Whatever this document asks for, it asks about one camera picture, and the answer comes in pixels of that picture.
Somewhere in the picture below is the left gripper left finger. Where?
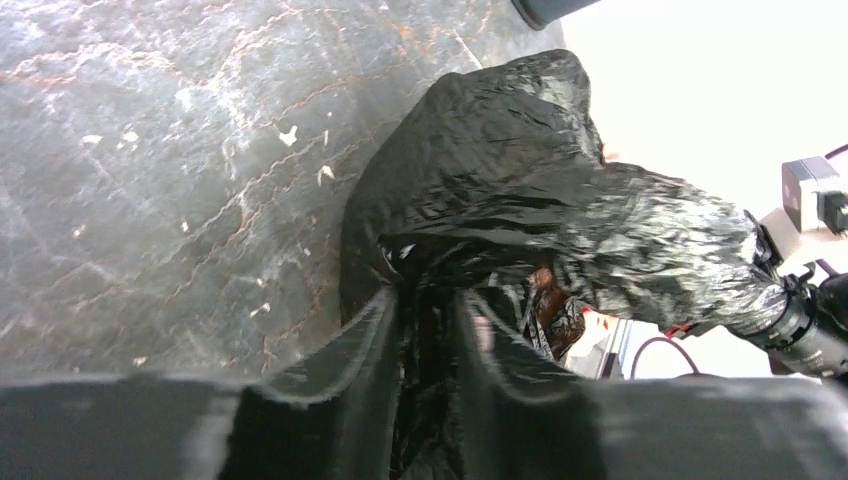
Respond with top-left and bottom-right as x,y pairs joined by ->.
219,288 -> 401,479

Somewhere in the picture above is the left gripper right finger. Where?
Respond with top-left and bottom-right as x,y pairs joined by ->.
453,291 -> 607,479

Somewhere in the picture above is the black trash bag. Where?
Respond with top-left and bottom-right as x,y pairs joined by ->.
339,49 -> 788,479

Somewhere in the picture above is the dark blue trash bin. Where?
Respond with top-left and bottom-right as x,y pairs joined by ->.
511,0 -> 599,31

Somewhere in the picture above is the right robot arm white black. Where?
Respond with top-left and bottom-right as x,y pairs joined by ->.
737,260 -> 847,378

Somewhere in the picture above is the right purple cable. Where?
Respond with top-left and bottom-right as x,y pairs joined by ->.
629,142 -> 848,380

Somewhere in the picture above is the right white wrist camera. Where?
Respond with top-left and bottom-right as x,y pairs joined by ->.
761,156 -> 847,271

